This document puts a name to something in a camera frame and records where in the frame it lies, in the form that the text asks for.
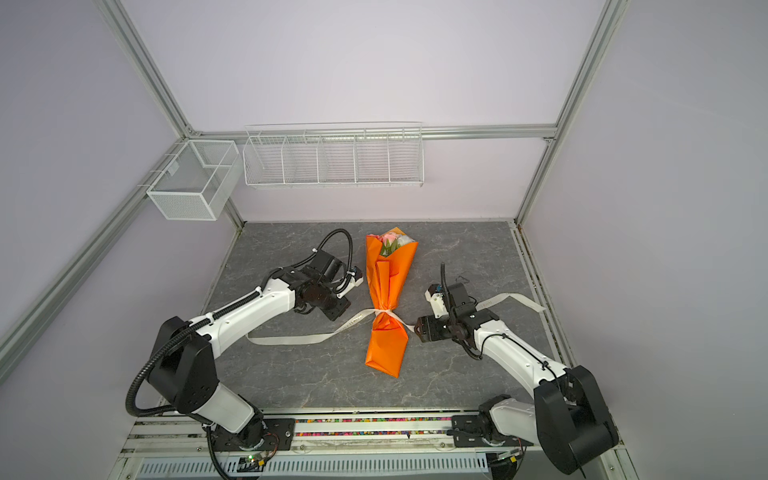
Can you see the small white mesh basket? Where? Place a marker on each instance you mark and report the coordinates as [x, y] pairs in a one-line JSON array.
[[198, 180]]

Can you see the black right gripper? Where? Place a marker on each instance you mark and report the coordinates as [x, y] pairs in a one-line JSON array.
[[428, 328]]

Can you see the aluminium mounting rail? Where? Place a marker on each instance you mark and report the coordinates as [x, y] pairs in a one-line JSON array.
[[317, 432]]

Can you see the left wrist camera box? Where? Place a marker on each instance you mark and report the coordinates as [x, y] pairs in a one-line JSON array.
[[352, 278]]

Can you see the orange yellow wrapping paper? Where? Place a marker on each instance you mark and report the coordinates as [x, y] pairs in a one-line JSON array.
[[386, 273]]

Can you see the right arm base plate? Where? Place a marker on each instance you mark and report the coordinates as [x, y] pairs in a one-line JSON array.
[[476, 430]]

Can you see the white fake rose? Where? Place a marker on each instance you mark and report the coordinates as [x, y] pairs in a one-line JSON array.
[[404, 240]]

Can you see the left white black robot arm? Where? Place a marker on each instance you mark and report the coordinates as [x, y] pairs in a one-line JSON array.
[[181, 376]]

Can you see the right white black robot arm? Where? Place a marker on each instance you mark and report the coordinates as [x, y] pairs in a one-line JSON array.
[[567, 415]]

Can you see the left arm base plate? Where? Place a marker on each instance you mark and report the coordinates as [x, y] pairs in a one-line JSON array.
[[276, 433]]

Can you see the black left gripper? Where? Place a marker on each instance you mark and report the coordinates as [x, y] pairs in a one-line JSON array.
[[342, 305]]

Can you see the white vent grille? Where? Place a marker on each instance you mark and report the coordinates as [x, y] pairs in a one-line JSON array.
[[317, 466]]

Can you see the long white wire basket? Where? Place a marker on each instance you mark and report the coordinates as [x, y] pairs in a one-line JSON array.
[[334, 154]]

